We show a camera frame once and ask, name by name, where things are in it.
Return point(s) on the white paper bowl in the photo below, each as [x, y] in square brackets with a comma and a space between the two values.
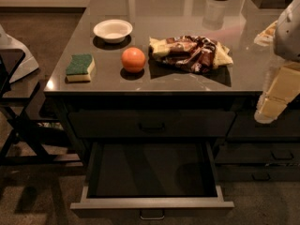
[113, 31]

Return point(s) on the dark folding chair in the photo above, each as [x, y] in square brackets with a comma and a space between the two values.
[26, 113]

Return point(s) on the closed top drawer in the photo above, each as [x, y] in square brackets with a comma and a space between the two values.
[150, 124]

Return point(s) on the orange fruit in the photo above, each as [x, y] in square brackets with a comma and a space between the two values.
[133, 60]

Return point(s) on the white base object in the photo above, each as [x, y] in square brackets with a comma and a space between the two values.
[18, 59]

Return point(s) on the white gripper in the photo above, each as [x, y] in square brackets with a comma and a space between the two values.
[288, 37]

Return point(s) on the right cabinet drawers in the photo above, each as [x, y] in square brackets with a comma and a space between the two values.
[259, 152]

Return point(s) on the open middle drawer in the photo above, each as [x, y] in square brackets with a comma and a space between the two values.
[151, 181]

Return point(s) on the green yellow sponge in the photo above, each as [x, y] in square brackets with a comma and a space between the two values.
[80, 68]

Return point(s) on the brown chip bag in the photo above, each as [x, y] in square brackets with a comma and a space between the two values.
[193, 54]

